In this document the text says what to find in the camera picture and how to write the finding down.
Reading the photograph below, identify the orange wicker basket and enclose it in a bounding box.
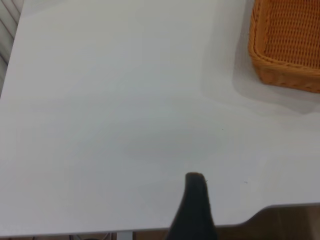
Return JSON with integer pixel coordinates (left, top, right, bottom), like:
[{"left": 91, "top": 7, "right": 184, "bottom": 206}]
[{"left": 248, "top": 0, "right": 320, "bottom": 94}]

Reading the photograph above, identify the white table leg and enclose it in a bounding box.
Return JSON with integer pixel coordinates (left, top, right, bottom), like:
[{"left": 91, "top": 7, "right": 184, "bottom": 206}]
[{"left": 116, "top": 231, "right": 134, "bottom": 240}]

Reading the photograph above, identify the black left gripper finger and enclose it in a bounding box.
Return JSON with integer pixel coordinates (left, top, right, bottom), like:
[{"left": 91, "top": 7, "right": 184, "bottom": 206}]
[{"left": 166, "top": 172, "right": 219, "bottom": 240}]

